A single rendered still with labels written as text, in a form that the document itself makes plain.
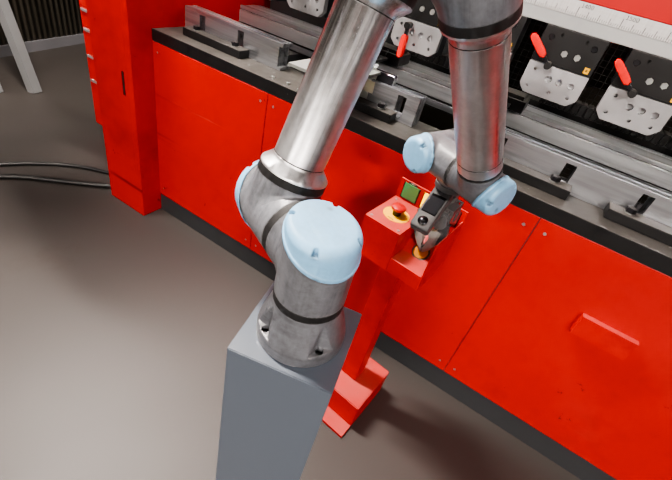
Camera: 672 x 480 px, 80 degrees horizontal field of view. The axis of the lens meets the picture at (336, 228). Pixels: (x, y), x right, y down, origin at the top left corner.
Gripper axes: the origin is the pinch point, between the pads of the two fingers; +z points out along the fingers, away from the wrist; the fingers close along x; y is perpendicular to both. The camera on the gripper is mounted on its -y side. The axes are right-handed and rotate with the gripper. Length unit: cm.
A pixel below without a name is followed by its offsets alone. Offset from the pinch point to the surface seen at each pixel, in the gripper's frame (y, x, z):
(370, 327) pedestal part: -4.4, 4.2, 33.9
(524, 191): 30.1, -12.4, -11.7
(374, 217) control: -5.3, 12.7, -5.3
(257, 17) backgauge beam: 53, 120, -19
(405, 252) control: -1.5, 3.1, 2.6
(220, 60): 17, 100, -12
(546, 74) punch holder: 41, -2, -38
